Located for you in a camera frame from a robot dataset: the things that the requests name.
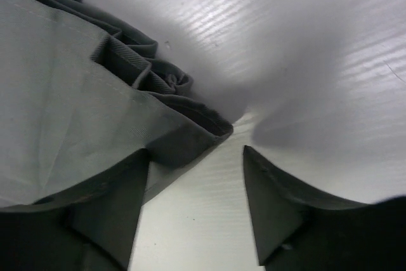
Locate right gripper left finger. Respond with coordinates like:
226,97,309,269
1,149,150,270

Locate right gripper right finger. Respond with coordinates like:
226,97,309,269
243,146,405,270

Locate grey pleated skirt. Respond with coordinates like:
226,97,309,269
1,0,233,208

